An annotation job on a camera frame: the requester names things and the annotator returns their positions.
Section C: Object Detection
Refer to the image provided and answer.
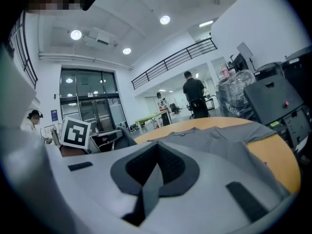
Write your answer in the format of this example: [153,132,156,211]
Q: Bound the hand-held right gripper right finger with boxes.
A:
[156,141,201,197]

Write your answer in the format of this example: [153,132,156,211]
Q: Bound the black office chair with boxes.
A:
[189,98,209,119]

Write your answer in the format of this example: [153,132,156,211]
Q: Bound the small black case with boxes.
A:
[255,61,284,81]

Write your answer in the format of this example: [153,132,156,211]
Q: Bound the short black balcony railing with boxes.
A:
[6,10,39,90]

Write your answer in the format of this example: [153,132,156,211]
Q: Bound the ceiling air conditioner unit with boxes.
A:
[82,27,117,49]

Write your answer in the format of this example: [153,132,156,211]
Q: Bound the black-framed glass doors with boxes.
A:
[59,68,128,132]

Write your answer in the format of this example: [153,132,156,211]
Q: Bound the green table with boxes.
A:
[135,112,169,129]

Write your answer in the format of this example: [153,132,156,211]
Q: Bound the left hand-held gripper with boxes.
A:
[58,116,102,155]

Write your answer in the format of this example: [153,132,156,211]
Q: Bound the grey clothing item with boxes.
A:
[145,124,293,206]

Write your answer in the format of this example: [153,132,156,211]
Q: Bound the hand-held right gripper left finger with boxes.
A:
[110,141,159,197]

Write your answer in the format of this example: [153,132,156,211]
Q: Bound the large black case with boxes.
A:
[280,45,312,102]

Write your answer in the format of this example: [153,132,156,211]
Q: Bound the white ceiling pipe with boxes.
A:
[38,53,134,71]

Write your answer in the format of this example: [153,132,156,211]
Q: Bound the long black balcony railing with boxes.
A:
[131,37,218,90]

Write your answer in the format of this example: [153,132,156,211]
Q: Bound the black cart with red button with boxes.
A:
[243,74,312,153]

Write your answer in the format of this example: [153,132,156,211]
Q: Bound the plastic-wrapped dark bundle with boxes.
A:
[215,69,257,118]

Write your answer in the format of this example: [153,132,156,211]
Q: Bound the white panel on stand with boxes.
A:
[236,41,256,71]

